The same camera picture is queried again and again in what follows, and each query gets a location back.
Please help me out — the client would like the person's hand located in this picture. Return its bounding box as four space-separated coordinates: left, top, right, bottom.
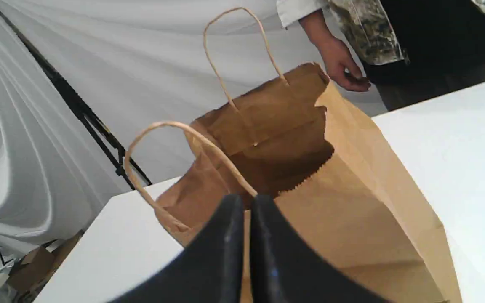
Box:
317 37 371 92

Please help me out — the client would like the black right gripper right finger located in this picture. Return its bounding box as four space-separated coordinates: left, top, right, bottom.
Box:
250 194 386 303

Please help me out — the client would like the person's camouflage jacket torso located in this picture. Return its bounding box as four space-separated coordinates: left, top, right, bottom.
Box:
329 0 485 111

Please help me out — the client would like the white-sleeved forearm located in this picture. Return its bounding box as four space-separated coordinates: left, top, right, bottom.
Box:
276 0 337 47

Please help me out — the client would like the black backdrop stand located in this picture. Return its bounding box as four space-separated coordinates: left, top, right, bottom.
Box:
0 10 135 190

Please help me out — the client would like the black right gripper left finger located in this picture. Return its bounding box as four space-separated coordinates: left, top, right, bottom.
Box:
113 194 245 303

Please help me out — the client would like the brown paper bag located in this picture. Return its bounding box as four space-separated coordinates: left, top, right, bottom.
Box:
128 29 462 303

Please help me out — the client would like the cardboard box on floor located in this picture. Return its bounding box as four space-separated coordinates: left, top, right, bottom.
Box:
7 231 83 295

